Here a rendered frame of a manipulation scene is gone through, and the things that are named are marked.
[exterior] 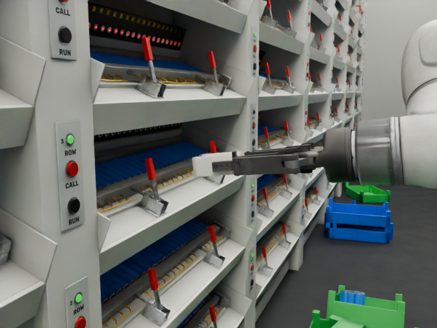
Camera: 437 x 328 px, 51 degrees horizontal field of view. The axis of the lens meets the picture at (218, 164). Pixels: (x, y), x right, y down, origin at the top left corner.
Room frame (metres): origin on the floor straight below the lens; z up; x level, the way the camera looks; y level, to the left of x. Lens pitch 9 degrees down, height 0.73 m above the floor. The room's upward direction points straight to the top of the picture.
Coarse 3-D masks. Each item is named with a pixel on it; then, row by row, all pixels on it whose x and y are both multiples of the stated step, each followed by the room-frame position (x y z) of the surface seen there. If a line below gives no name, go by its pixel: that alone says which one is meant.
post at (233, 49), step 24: (192, 24) 1.17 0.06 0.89; (192, 48) 1.17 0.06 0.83; (216, 48) 1.15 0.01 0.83; (240, 48) 1.13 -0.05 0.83; (216, 120) 1.15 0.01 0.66; (240, 120) 1.12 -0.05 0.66; (240, 144) 1.12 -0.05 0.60; (240, 192) 1.12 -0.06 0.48; (240, 216) 1.12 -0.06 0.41; (240, 264) 1.12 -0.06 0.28; (240, 288) 1.12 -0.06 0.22
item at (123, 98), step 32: (96, 32) 0.84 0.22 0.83; (128, 32) 0.92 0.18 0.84; (160, 32) 1.04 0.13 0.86; (96, 64) 0.55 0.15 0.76; (128, 64) 0.80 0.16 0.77; (160, 64) 0.94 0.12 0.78; (192, 64) 1.17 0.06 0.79; (224, 64) 1.14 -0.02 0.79; (96, 96) 0.59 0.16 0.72; (128, 96) 0.66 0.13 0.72; (160, 96) 0.73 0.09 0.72; (192, 96) 0.85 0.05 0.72; (224, 96) 0.99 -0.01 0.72; (96, 128) 0.58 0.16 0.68; (128, 128) 0.66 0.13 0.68
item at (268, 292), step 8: (288, 264) 1.78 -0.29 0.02; (280, 272) 1.65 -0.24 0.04; (272, 280) 1.56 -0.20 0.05; (280, 280) 1.66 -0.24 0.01; (272, 288) 1.55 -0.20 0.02; (264, 296) 1.44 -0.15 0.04; (256, 304) 1.37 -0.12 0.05; (264, 304) 1.44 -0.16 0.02; (256, 312) 1.36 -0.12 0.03; (256, 320) 1.36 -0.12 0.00
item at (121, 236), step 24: (96, 144) 0.82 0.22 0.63; (120, 144) 0.90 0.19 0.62; (216, 144) 1.15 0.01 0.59; (168, 192) 0.83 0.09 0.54; (192, 192) 0.87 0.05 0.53; (216, 192) 0.94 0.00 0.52; (120, 216) 0.67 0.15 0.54; (144, 216) 0.70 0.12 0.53; (168, 216) 0.73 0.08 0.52; (192, 216) 0.85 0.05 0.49; (120, 240) 0.60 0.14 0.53; (144, 240) 0.68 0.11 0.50
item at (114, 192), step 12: (168, 168) 0.88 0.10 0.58; (180, 168) 0.91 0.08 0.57; (192, 168) 0.98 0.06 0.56; (132, 180) 0.76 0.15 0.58; (144, 180) 0.78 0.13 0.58; (156, 180) 0.83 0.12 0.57; (180, 180) 0.89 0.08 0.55; (96, 192) 0.67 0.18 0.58; (108, 192) 0.68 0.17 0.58; (120, 192) 0.72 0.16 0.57; (132, 192) 0.75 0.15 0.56; (120, 204) 0.69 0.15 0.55
